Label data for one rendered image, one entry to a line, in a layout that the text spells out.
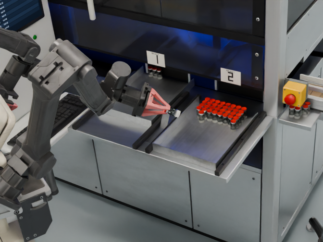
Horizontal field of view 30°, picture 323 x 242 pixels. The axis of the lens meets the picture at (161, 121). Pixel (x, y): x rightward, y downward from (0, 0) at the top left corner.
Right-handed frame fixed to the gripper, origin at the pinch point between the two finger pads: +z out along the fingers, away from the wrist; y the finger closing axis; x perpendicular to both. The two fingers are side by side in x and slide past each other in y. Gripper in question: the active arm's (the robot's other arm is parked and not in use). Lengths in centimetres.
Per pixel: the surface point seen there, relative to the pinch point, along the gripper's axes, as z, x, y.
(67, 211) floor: -11, 33, -158
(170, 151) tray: 11.2, 8.6, -34.0
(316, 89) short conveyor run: 58, 46, -16
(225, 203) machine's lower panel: 52, 26, -85
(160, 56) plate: -1, 55, -39
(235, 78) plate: 27, 44, -24
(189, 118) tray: 17, 31, -41
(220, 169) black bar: 27.4, 1.6, -23.7
